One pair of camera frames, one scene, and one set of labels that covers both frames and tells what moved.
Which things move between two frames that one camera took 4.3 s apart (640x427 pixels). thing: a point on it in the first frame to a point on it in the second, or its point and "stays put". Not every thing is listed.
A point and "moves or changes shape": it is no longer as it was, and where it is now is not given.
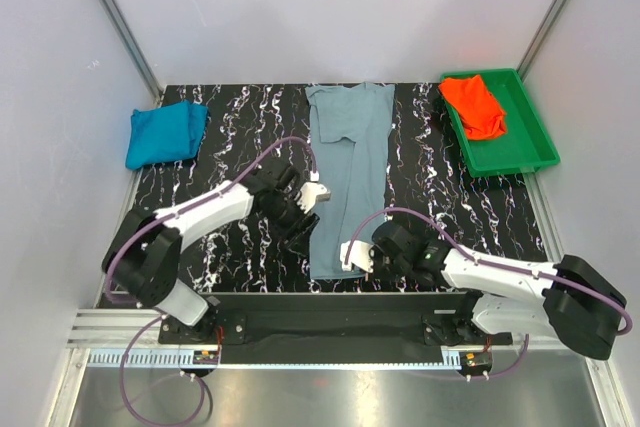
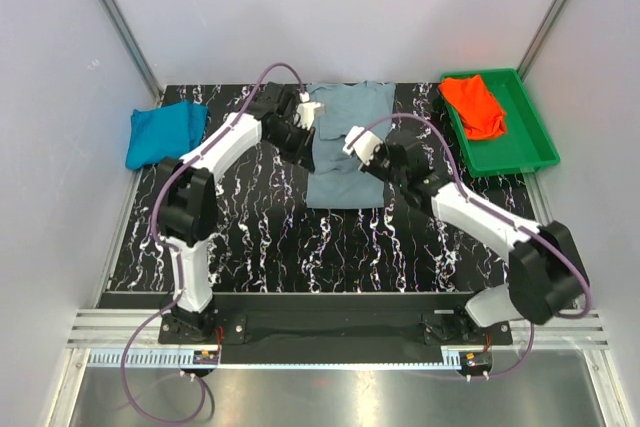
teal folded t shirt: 165,134 stays put
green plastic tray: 525,145 stays put
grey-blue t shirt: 349,128 moves or changes shape
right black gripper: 374,258 to 371,167
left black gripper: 292,237 to 302,154
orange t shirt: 481,115 stays put
